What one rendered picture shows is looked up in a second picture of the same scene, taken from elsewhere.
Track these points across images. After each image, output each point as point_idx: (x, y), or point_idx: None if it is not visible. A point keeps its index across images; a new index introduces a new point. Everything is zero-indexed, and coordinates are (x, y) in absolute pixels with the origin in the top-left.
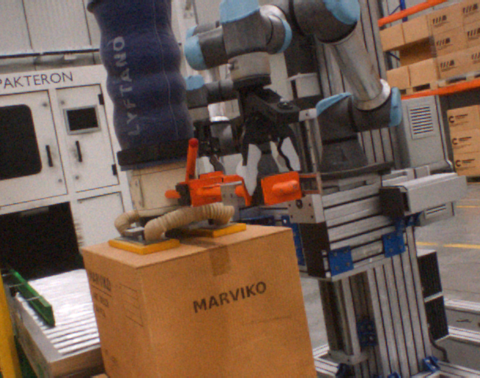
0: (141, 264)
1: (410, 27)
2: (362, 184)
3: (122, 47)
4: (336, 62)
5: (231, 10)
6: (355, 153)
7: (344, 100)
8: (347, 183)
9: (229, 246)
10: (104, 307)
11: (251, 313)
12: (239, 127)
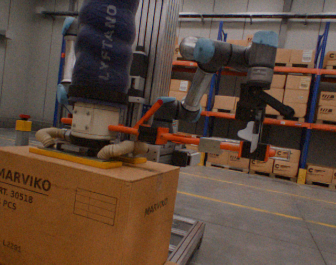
0: (133, 179)
1: None
2: (169, 146)
3: (114, 14)
4: (158, 78)
5: (272, 40)
6: (172, 130)
7: (175, 101)
8: (167, 144)
9: (164, 173)
10: (19, 201)
11: (160, 217)
12: (244, 108)
